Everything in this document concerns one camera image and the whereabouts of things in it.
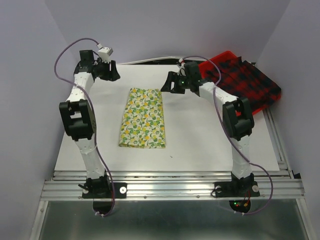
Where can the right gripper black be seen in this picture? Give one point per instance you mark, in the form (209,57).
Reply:
(172,77)

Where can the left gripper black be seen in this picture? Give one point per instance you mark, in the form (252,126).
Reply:
(113,75)

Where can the lemon print skirt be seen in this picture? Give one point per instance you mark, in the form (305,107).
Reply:
(143,124)

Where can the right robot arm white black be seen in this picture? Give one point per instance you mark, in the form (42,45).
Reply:
(236,118)

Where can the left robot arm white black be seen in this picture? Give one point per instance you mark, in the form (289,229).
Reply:
(79,120)

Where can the red plastic tray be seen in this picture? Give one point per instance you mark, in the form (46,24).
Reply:
(260,110)

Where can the red black plaid skirt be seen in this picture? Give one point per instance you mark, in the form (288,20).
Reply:
(250,82)

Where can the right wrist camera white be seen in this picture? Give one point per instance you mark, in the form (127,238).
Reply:
(181,70)

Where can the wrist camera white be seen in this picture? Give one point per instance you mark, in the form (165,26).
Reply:
(181,70)
(104,53)

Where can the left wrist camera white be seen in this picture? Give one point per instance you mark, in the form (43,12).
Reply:
(104,53)

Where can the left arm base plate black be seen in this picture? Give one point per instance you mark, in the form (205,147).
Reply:
(119,192)

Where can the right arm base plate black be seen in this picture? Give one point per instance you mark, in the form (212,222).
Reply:
(231,189)

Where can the aluminium frame rails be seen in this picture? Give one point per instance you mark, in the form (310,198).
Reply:
(177,205)

